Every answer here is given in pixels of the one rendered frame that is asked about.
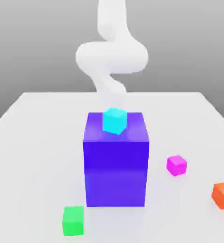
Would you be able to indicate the small orange cube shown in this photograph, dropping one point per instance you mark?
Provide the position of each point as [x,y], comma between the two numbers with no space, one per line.
[223,195]

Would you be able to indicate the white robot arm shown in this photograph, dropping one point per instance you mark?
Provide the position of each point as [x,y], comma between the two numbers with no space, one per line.
[112,57]

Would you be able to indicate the small magenta cube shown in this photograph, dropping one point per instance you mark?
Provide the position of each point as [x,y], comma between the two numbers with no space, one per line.
[176,165]

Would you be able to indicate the small green cube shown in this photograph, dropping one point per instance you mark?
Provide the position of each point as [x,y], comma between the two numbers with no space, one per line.
[73,221]

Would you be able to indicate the large blue box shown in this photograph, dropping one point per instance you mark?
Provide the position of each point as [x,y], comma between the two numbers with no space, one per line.
[115,170]

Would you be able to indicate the small cyan cube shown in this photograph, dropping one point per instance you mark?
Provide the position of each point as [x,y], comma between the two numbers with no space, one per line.
[113,121]

